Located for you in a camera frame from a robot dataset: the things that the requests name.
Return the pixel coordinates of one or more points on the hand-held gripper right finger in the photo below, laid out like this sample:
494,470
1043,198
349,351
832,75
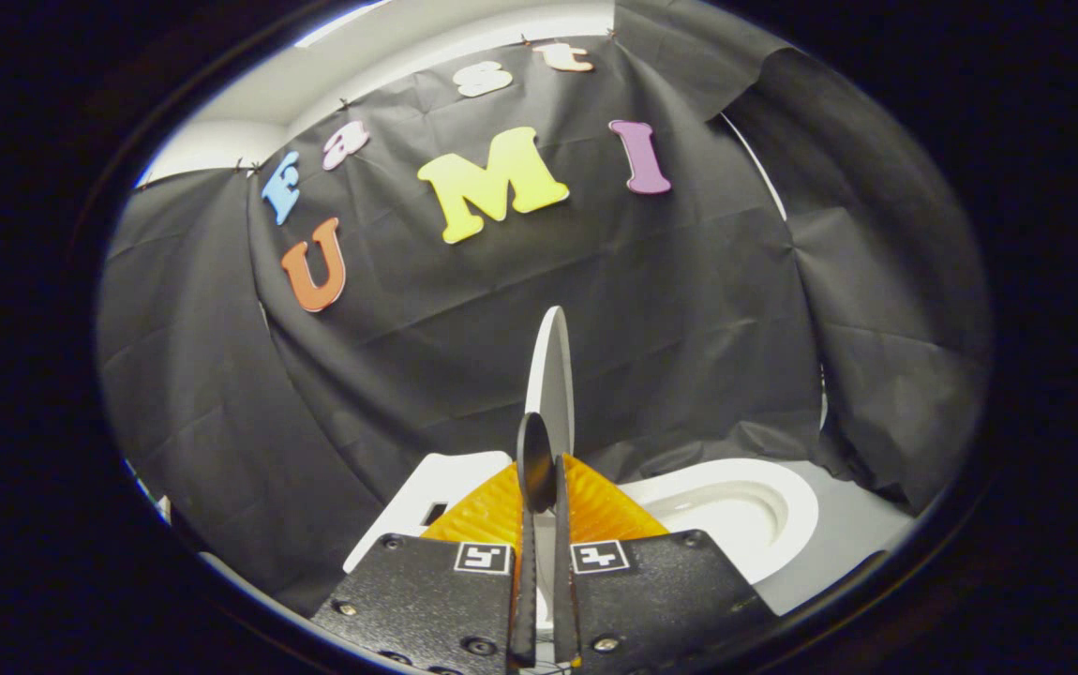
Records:
661,591

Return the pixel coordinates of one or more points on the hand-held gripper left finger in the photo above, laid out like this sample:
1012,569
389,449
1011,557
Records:
426,600

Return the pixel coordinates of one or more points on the white toilet lid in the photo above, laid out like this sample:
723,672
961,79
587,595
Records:
558,394

